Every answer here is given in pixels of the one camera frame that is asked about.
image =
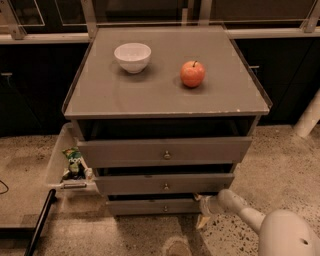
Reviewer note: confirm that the white cylindrical post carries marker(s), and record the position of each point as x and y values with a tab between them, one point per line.
308	119

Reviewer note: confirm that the grey drawer cabinet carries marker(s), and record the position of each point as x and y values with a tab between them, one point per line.
108	103

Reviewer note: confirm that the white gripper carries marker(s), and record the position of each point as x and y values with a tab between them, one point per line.
209	204

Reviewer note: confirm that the grey drawer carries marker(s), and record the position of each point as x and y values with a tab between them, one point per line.
163	184
151	207
164	152

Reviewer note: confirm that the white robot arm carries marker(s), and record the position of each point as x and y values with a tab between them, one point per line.
280	232

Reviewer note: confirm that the grey top drawer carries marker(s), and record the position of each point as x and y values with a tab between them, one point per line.
164	152

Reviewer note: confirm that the clear plastic bin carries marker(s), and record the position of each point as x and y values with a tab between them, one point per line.
58	164

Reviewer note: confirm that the grey middle drawer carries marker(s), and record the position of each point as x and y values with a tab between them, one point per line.
163	184

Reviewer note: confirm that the grey bottom drawer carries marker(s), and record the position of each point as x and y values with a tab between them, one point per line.
151	207

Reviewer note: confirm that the red apple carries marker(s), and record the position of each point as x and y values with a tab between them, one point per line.
192	74

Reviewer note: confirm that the white ceramic bowl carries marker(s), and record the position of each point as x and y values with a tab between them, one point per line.
133	57

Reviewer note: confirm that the black pole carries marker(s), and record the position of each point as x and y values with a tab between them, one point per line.
50	200

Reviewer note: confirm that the white metal railing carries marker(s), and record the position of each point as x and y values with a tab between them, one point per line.
56	21

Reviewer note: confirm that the green snack bag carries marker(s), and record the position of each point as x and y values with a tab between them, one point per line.
75	169

